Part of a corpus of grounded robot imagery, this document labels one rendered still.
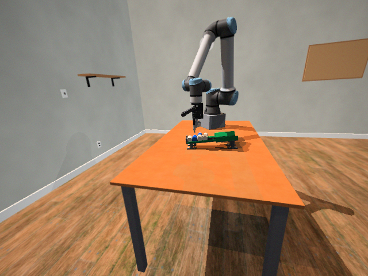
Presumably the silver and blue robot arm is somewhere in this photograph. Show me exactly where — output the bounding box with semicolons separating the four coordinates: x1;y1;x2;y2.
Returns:
182;17;239;115

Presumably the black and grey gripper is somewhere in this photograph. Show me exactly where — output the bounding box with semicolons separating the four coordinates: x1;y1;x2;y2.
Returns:
191;103;203;133

